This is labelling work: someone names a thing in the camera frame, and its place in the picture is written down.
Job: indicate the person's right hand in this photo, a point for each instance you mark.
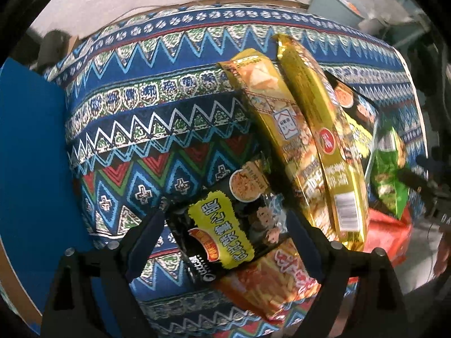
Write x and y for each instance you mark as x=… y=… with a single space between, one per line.
x=442 y=253

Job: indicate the long gold snack packet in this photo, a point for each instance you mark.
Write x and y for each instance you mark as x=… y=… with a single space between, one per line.
x=317 y=112

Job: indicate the small brown cardboard box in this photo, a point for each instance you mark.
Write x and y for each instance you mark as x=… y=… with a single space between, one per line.
x=73 y=44

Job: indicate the blue patterned tablecloth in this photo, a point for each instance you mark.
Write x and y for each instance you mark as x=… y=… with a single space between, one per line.
x=141 y=95

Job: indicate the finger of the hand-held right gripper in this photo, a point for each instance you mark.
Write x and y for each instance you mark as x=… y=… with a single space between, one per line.
x=415 y=180

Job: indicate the grey trash bin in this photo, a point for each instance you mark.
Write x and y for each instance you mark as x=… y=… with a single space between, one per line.
x=331 y=3

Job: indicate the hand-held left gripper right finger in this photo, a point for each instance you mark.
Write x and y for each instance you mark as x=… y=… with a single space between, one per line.
x=306 y=243

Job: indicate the green snack packet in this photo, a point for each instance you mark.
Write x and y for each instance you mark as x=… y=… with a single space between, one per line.
x=385 y=179

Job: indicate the blue cardboard box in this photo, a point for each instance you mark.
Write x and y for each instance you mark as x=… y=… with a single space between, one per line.
x=31 y=148

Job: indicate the yellow cracker snack packet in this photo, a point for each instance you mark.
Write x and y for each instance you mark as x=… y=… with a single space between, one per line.
x=267 y=112

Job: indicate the orange fries snack packet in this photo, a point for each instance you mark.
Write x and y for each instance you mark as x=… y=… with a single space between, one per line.
x=260 y=281

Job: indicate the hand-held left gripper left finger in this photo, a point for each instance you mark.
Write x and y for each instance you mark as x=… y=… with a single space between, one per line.
x=146 y=239

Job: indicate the black snack packet yellow label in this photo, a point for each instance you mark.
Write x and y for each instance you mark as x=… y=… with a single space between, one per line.
x=356 y=112
x=218 y=225

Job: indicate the red snack packet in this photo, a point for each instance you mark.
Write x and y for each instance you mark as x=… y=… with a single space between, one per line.
x=384 y=239

